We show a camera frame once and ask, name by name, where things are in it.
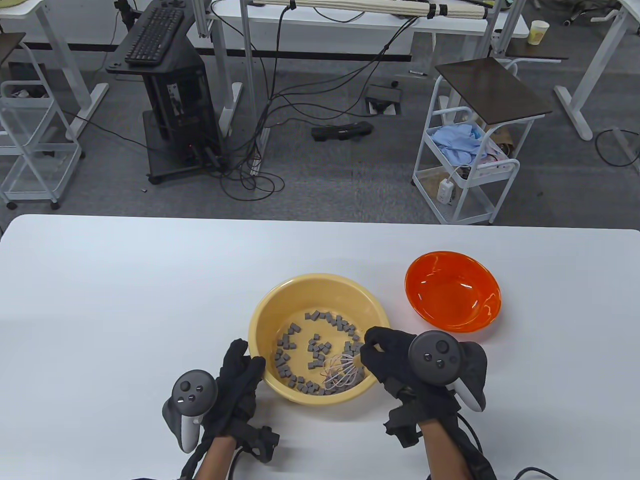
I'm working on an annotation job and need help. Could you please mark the person's left hand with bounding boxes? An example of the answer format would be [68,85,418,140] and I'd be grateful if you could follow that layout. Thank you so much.
[202,338,267,437]

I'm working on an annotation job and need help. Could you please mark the person's right hand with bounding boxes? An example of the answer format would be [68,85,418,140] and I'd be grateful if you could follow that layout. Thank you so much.
[360,326,462,427]

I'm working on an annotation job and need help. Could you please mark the wire whisk with wooden handle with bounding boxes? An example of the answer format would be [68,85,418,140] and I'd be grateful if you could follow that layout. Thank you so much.
[320,352,366,393]

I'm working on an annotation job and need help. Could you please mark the pile of grey toy blocks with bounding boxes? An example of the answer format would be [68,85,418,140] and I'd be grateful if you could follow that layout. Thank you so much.
[272,310,366,397]

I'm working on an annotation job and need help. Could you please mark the orange plastic bowl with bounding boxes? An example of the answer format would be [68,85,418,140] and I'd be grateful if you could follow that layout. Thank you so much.
[404,251,502,335]

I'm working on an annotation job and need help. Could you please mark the yellow plastic basin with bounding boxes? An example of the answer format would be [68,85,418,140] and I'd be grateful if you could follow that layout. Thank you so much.
[248,273,392,407]

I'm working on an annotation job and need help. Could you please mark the person's left forearm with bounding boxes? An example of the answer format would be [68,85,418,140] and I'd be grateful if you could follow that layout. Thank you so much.
[195,434,238,480]

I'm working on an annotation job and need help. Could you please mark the person's right forearm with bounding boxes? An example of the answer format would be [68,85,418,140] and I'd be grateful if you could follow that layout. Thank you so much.
[420,417,476,480]

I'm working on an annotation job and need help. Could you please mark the black forearm sensor box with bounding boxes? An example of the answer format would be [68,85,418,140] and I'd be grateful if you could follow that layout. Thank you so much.
[465,445,498,480]

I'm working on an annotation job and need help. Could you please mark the grey right hand controller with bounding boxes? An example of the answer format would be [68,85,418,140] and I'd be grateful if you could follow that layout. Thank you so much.
[408,331,488,413]

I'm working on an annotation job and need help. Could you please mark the grey hand controller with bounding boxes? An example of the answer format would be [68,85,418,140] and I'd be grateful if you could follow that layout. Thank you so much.
[408,331,488,413]
[162,370,218,453]

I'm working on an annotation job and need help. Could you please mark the grey left hand controller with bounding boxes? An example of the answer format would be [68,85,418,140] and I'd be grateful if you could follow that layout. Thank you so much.
[162,370,218,453]

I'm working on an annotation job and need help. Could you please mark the blue cloth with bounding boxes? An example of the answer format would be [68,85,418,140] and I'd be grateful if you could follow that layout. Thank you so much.
[431,123,486,166]

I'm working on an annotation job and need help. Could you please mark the black power strip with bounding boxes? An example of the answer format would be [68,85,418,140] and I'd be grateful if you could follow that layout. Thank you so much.
[311,121,375,142]

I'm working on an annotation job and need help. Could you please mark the floor socket box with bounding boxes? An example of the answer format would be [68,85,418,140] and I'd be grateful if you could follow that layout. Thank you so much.
[363,84,404,116]

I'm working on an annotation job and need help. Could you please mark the white cart with brown top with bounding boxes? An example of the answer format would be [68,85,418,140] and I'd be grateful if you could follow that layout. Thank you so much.
[412,56,554,226]

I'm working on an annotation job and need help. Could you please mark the black computer cart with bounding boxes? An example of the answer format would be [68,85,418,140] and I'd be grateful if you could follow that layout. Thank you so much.
[106,0,232,186]

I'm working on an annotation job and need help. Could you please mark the white desk with rolled mat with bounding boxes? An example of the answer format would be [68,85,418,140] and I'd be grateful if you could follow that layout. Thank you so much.
[190,0,531,176]

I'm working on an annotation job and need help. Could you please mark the brown side table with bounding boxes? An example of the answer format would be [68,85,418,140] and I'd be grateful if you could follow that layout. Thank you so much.
[492,30,569,63]

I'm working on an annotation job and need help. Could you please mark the black keyboard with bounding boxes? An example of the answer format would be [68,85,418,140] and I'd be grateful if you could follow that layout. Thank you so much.
[124,6,186,67]

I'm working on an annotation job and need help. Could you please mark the brown board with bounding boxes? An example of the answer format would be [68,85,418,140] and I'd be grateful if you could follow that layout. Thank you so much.
[0,32,27,66]

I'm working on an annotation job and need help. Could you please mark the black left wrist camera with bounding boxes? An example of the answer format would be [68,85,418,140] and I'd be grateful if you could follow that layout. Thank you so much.
[235,422,281,463]

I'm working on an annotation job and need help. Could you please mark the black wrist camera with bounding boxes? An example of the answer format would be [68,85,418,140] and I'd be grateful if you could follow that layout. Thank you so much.
[383,390,423,448]
[235,422,281,463]

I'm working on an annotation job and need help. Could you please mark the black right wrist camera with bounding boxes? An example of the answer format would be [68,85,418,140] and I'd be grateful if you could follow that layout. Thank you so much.
[383,390,423,448]

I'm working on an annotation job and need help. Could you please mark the black left glove cable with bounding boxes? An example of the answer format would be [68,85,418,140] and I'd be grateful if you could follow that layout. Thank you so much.
[180,436,212,480]

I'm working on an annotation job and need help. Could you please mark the black floor cable bundle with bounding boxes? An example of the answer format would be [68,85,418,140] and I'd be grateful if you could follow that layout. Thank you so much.
[207,0,441,202]

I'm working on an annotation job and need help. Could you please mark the black cable loop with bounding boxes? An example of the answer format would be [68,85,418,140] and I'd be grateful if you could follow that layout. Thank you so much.
[594,127,640,168]

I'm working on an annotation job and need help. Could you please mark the white wire cart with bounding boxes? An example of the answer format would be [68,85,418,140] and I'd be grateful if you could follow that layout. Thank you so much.
[0,40,83,211]

